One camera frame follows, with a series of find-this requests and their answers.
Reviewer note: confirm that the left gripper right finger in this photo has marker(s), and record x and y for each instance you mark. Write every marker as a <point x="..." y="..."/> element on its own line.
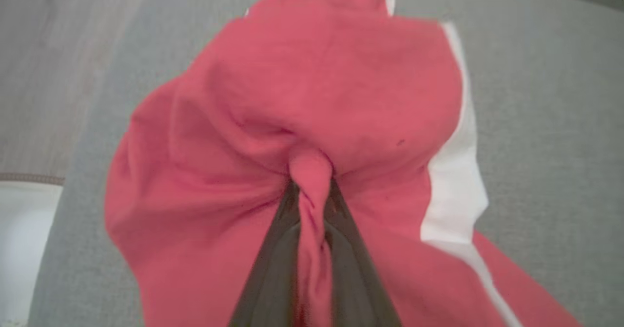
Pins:
<point x="356" y="278"/>

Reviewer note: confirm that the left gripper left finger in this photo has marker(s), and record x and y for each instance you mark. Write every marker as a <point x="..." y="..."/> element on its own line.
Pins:
<point x="273" y="278"/>

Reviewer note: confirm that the red shorts white side stripes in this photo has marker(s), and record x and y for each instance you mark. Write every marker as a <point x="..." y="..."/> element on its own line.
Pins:
<point x="317" y="83"/>

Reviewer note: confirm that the white rug with beige edge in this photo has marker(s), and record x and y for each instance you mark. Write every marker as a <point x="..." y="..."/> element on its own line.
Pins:
<point x="24" y="249"/>

